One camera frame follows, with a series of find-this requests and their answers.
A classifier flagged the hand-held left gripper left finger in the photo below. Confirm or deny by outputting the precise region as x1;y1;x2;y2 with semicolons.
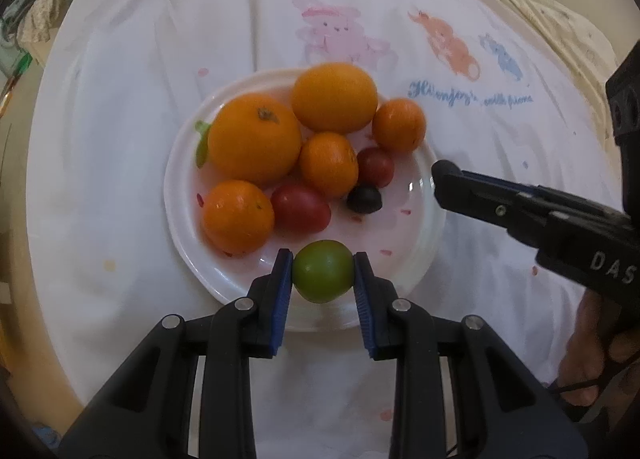
57;248;294;459

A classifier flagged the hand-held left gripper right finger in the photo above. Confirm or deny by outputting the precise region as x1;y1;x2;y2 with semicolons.
352;251;588;459

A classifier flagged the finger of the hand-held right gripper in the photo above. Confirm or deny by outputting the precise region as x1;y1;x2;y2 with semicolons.
431;160;568;252
462;170;627;221

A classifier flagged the green cherry tomato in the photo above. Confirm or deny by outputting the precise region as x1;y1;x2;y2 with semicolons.
291;239;355;303

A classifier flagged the pink and white plate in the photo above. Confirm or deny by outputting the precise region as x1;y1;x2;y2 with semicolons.
163;68;447;332

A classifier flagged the oblong red cherry tomato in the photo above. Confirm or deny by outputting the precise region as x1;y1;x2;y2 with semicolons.
270;184;332;234

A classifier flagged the medium orange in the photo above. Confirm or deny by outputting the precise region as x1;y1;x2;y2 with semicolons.
201;180;276;256

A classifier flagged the round red cherry tomato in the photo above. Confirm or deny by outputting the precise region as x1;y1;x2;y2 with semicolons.
356;147;396;189

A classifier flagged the dark purple cherry tomato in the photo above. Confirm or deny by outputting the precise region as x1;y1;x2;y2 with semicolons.
346;184;384;214

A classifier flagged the small orange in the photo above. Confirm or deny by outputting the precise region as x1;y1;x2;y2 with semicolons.
299;132;360;198
371;98;427;153

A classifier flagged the oval orange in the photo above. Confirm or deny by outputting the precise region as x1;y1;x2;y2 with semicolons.
291;62;379;134

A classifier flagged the person's right hand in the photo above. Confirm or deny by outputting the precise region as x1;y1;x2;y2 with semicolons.
557;284;640;410

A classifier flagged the large orange with stem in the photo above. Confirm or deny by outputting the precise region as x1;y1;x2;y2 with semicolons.
207;94;303;186

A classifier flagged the cream floral cloth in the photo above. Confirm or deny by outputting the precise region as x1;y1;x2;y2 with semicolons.
450;0;621;90

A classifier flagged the white printed tablecloth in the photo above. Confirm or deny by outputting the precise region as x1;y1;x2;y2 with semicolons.
25;0;631;459

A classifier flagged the pile of clothes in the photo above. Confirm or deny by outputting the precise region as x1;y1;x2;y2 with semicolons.
0;0;101;85

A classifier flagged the black cable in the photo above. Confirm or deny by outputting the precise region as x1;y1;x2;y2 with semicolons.
547;339;640;425

